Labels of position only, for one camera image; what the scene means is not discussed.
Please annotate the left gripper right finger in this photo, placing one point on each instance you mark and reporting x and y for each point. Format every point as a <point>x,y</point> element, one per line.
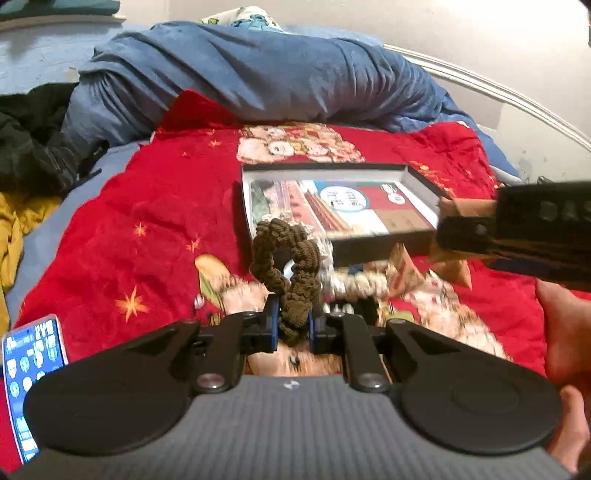
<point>325,336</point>

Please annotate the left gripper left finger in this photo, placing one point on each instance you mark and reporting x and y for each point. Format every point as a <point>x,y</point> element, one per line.
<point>260,330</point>

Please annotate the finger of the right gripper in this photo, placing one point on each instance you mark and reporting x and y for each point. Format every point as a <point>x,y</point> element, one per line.
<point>470,235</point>

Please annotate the brown triangular snack packet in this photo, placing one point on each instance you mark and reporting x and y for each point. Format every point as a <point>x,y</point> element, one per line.
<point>453,266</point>
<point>403,275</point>

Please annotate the brown knitted scrunchie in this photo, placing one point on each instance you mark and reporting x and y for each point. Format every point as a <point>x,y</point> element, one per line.
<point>288,264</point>

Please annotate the person's right hand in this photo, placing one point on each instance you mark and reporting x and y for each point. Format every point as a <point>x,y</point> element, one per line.
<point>567,328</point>

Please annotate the black shallow cardboard box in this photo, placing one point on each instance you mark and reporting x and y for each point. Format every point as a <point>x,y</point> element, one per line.
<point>356,250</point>

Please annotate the beige white scrunchie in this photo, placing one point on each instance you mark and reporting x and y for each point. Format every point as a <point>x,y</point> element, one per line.
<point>341,285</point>

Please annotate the colourful booklet in box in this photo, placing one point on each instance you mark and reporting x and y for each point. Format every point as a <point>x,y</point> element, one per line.
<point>341,209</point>

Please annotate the red printed blanket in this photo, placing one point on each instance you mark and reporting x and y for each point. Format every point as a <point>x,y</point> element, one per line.
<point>253,300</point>

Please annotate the smartphone with blue screen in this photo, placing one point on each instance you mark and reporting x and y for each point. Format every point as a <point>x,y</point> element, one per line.
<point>29,352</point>

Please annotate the mustard yellow garment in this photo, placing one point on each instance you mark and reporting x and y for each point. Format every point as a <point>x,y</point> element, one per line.
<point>20,214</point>

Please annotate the blue duvet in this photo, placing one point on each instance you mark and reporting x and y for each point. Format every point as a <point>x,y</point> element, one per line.
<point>133,79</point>

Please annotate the black clothing pile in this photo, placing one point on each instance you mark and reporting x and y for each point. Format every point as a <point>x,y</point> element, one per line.
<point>35,157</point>

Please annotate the cartoon patterned pillow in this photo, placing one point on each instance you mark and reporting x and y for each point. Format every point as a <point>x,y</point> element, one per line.
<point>245,17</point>

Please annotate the white curved bed frame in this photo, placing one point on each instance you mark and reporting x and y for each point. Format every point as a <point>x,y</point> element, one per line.
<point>485,86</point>

